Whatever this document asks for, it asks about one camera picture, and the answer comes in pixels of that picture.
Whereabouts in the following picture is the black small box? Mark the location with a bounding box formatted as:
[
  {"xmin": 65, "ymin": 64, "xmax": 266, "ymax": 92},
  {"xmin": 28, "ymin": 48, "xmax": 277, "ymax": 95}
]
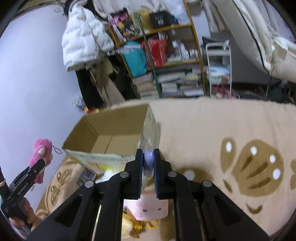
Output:
[{"xmin": 76, "ymin": 168, "xmax": 97, "ymax": 187}]

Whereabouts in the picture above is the open cardboard box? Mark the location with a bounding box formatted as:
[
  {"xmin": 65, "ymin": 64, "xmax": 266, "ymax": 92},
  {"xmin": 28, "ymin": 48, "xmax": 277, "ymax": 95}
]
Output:
[{"xmin": 62, "ymin": 103, "xmax": 160, "ymax": 172}]

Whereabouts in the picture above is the green pole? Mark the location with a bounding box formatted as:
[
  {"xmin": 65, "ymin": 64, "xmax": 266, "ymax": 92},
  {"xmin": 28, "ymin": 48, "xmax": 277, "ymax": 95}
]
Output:
[{"xmin": 134, "ymin": 13, "xmax": 162, "ymax": 98}]

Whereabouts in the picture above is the person left hand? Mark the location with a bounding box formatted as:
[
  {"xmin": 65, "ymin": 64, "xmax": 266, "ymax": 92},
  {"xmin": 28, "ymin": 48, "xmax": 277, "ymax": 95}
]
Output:
[{"xmin": 9, "ymin": 197, "xmax": 42, "ymax": 232}]

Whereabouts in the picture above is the yellow brown plush bear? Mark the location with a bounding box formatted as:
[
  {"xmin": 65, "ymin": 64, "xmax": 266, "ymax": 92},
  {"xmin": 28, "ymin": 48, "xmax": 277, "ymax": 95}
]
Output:
[{"xmin": 121, "ymin": 213, "xmax": 158, "ymax": 239}]

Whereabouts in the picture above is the white fluffy pompom plush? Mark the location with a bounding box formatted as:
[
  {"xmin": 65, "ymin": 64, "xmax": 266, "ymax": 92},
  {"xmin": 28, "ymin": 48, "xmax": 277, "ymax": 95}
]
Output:
[{"xmin": 101, "ymin": 170, "xmax": 118, "ymax": 182}]

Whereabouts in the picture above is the cream folded mattress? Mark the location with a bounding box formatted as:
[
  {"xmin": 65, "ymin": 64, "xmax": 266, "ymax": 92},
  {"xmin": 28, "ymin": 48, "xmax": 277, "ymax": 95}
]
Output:
[{"xmin": 213, "ymin": 1, "xmax": 295, "ymax": 83}]

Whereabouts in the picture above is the pink cake roll plush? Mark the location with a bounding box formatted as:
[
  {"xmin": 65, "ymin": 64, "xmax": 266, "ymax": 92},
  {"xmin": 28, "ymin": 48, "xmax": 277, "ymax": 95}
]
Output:
[{"xmin": 123, "ymin": 185, "xmax": 169, "ymax": 221}]

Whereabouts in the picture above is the teal bag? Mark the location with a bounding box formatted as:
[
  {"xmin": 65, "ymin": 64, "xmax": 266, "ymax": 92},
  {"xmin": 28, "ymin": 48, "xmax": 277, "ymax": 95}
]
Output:
[{"xmin": 120, "ymin": 41, "xmax": 147, "ymax": 78}]

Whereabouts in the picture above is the beige hanging coat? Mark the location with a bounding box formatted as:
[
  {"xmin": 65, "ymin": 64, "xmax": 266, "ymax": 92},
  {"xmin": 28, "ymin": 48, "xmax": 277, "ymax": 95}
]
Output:
[{"xmin": 90, "ymin": 57, "xmax": 125, "ymax": 108}]

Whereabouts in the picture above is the wooden bookshelf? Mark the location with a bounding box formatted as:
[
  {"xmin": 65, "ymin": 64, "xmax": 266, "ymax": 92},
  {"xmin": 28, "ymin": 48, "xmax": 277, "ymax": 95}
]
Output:
[{"xmin": 108, "ymin": 1, "xmax": 205, "ymax": 100}]

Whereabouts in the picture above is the black box with 40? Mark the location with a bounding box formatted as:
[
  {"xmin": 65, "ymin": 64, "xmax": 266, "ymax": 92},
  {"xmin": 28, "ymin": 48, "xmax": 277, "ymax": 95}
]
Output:
[{"xmin": 149, "ymin": 11, "xmax": 171, "ymax": 29}]

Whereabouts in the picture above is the red gift bag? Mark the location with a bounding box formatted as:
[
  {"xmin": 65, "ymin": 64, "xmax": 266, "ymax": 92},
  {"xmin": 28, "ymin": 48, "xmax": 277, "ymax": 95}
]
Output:
[{"xmin": 147, "ymin": 39, "xmax": 168, "ymax": 67}]

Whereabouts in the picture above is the white puffer jacket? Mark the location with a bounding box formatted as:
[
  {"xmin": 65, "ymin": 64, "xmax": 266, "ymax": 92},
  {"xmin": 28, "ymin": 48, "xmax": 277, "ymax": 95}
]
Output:
[{"xmin": 61, "ymin": 1, "xmax": 114, "ymax": 72}]

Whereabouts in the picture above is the white utility cart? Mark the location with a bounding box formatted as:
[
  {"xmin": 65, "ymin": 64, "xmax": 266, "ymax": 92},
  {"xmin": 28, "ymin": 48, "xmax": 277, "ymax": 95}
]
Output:
[{"xmin": 205, "ymin": 40, "xmax": 232, "ymax": 98}]

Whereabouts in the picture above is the pink plush bear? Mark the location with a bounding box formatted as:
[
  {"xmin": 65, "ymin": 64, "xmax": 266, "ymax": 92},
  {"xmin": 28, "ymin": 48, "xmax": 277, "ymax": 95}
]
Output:
[{"xmin": 29, "ymin": 138, "xmax": 53, "ymax": 184}]

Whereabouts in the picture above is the beige patterned fluffy rug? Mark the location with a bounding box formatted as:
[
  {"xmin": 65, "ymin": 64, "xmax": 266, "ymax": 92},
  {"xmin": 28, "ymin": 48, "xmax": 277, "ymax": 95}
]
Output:
[{"xmin": 37, "ymin": 97, "xmax": 295, "ymax": 240}]

